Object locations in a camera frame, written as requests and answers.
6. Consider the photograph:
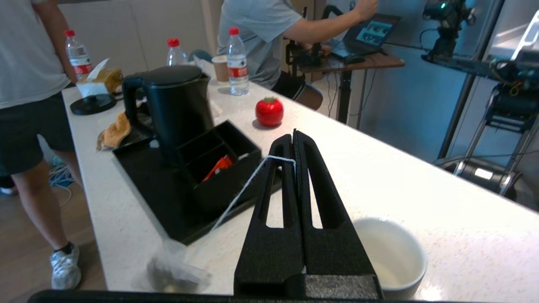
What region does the green chair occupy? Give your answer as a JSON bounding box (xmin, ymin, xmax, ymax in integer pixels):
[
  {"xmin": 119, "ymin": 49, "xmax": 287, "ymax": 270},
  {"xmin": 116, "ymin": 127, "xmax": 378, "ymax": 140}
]
[{"xmin": 189, "ymin": 50, "xmax": 213, "ymax": 64}]

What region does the black cup white inside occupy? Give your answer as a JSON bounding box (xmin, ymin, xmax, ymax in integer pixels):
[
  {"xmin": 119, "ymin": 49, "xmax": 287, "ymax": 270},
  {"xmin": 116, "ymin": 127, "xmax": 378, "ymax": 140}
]
[{"xmin": 353, "ymin": 217, "xmax": 428, "ymax": 300}]

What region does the blue cable bundle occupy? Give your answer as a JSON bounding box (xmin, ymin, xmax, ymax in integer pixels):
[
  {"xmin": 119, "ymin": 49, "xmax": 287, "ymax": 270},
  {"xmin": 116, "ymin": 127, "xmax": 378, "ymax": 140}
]
[{"xmin": 48, "ymin": 158, "xmax": 75, "ymax": 207}]

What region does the red packet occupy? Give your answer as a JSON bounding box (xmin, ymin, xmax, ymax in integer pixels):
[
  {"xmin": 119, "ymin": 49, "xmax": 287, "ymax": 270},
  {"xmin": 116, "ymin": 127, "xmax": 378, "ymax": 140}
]
[{"xmin": 201, "ymin": 155, "xmax": 233, "ymax": 182}]

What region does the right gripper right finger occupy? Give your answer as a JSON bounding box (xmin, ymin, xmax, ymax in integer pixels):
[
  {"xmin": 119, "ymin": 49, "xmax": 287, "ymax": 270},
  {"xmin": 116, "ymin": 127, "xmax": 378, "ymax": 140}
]
[{"xmin": 294, "ymin": 130, "xmax": 384, "ymax": 297}]

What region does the person in grey t-shirt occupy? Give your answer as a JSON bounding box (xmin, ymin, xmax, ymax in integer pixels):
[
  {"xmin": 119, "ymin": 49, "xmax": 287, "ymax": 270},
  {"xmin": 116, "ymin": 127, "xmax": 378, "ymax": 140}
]
[{"xmin": 217, "ymin": 0, "xmax": 379, "ymax": 111}]

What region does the person in white shirt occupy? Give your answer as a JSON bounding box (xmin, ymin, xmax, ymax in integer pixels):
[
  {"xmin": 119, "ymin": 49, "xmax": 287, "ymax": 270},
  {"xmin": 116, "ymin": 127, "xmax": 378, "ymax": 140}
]
[{"xmin": 0, "ymin": 0, "xmax": 83, "ymax": 291}]

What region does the black electric kettle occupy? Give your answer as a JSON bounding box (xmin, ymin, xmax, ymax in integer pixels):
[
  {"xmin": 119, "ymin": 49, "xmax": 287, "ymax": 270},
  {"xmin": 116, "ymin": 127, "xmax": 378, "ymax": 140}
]
[{"xmin": 122, "ymin": 65, "xmax": 215, "ymax": 167}]

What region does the black compartment organizer box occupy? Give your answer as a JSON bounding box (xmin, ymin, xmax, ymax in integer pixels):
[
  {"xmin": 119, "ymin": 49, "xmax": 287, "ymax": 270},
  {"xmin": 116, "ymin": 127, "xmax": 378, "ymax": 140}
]
[{"xmin": 176, "ymin": 120, "xmax": 262, "ymax": 215}]

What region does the brown black oven mitt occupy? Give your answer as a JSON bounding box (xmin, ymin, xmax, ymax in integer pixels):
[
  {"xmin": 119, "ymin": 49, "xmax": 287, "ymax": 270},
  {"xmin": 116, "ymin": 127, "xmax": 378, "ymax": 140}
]
[{"xmin": 96, "ymin": 112, "xmax": 132, "ymax": 151}]

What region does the grey tea bag with string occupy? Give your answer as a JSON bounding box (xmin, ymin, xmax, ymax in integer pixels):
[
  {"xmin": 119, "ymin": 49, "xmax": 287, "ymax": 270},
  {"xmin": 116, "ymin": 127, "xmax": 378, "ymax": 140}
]
[{"xmin": 145, "ymin": 155, "xmax": 297, "ymax": 294}]

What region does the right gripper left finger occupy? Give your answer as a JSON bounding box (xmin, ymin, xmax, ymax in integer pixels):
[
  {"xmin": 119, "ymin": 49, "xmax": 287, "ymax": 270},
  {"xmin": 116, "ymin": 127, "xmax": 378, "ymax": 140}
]
[{"xmin": 234, "ymin": 134, "xmax": 304, "ymax": 297}]

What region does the plastic water bottle red cap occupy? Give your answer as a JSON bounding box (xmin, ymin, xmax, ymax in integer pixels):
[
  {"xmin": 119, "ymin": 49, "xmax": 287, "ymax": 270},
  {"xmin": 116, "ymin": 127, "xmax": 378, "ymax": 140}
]
[
  {"xmin": 64, "ymin": 29, "xmax": 93, "ymax": 82},
  {"xmin": 227, "ymin": 27, "xmax": 250, "ymax": 96},
  {"xmin": 166, "ymin": 38, "xmax": 189, "ymax": 66}
]

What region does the brown wooden desk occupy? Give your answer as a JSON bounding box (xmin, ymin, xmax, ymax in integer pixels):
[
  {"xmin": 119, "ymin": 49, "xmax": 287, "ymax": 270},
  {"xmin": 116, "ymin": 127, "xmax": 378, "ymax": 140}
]
[{"xmin": 295, "ymin": 50, "xmax": 406, "ymax": 129}]

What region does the red tomato shaped timer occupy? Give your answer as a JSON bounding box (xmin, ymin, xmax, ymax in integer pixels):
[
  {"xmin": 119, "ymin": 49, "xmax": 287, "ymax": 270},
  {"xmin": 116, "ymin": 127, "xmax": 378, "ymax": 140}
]
[{"xmin": 256, "ymin": 97, "xmax": 284, "ymax": 128}]

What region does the black laptop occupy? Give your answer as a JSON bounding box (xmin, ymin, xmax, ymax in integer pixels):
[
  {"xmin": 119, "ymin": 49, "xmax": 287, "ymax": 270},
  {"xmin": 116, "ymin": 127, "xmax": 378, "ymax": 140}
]
[{"xmin": 331, "ymin": 13, "xmax": 401, "ymax": 57}]

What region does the white paper piece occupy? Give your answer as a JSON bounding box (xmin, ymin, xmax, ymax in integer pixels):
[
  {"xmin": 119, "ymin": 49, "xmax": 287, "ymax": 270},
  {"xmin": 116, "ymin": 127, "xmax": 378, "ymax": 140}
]
[{"xmin": 76, "ymin": 58, "xmax": 111, "ymax": 98}]

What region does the black serving tray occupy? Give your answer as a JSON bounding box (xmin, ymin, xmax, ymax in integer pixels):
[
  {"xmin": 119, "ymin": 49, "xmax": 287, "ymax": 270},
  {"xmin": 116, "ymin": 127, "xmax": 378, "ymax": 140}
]
[{"xmin": 113, "ymin": 126, "xmax": 283, "ymax": 245}]

